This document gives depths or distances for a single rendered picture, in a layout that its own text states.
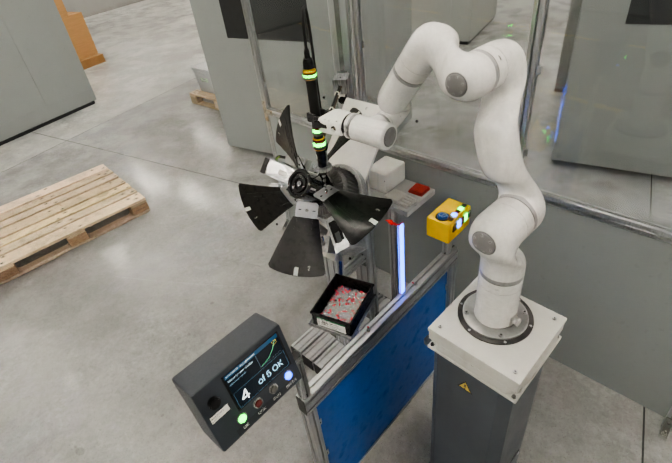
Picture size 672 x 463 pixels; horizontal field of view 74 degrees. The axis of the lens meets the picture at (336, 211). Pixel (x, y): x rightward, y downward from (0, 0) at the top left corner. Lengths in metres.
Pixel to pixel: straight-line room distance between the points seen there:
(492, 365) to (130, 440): 1.92
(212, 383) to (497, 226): 0.75
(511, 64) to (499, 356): 0.78
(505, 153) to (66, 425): 2.56
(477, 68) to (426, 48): 0.17
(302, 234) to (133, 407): 1.50
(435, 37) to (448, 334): 0.83
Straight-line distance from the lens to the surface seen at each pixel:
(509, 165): 1.12
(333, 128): 1.45
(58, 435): 2.94
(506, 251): 1.15
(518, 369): 1.37
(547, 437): 2.48
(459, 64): 1.00
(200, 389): 1.11
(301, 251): 1.74
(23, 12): 7.01
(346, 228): 1.58
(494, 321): 1.41
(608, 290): 2.24
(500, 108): 1.10
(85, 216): 4.29
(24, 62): 6.98
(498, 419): 1.60
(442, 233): 1.74
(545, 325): 1.48
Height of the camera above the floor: 2.12
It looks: 35 degrees down
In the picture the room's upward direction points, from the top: 7 degrees counter-clockwise
